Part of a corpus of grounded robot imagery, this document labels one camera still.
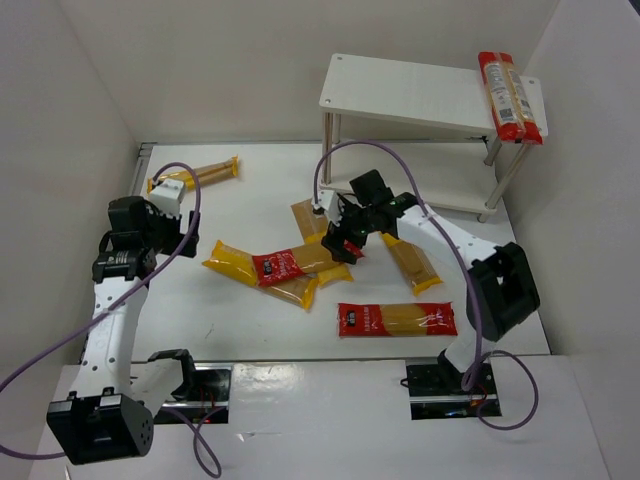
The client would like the red pasta bag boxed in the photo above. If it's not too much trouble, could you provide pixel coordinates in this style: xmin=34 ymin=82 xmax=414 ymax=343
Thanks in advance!
xmin=250 ymin=242 xmax=341 ymax=287
xmin=478 ymin=51 xmax=543 ymax=145
xmin=337 ymin=302 xmax=458 ymax=338

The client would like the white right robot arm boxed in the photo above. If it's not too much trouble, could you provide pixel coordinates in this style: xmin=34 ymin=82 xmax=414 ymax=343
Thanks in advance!
xmin=312 ymin=170 xmax=540 ymax=391

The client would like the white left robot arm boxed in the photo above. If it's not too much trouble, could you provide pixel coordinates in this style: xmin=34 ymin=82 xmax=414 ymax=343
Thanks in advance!
xmin=46 ymin=195 xmax=198 ymax=465

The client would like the yellow pasta bag centre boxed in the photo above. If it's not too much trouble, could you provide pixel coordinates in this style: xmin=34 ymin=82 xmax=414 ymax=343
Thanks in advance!
xmin=291 ymin=199 xmax=353 ymax=288

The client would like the yellow pasta bag left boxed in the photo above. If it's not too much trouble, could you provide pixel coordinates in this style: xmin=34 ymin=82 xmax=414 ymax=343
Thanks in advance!
xmin=202 ymin=240 xmax=318 ymax=311

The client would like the yellow pasta bag right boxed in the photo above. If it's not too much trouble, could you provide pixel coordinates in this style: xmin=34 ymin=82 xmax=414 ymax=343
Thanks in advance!
xmin=380 ymin=233 xmax=442 ymax=297

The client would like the thin yellow pasta bag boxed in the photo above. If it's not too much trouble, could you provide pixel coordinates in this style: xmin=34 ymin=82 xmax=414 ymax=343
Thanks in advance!
xmin=159 ymin=156 xmax=239 ymax=191

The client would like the red pasta bag front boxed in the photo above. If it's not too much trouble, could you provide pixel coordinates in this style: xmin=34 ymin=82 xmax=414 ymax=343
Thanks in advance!
xmin=337 ymin=302 xmax=458 ymax=338

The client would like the red pasta bag on shelf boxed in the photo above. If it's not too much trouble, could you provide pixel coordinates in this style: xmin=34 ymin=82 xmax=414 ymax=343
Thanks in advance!
xmin=478 ymin=51 xmax=543 ymax=145

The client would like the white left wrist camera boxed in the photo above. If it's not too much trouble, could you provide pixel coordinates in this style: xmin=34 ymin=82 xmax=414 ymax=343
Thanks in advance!
xmin=148 ymin=179 xmax=186 ymax=219

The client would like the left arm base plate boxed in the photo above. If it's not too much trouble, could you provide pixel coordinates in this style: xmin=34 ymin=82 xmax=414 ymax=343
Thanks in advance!
xmin=154 ymin=362 xmax=233 ymax=425

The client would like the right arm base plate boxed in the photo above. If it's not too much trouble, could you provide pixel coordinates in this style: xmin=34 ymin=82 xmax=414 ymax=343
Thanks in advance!
xmin=399 ymin=359 xmax=502 ymax=420

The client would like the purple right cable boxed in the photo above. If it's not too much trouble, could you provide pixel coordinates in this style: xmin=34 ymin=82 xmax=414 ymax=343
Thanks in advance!
xmin=312 ymin=139 xmax=540 ymax=431

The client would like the purple cable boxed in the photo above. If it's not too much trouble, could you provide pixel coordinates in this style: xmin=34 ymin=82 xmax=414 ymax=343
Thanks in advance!
xmin=0 ymin=162 xmax=223 ymax=478
xmin=312 ymin=139 xmax=540 ymax=431

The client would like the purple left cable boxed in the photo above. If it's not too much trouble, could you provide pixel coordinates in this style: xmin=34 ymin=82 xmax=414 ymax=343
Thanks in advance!
xmin=0 ymin=162 xmax=223 ymax=478

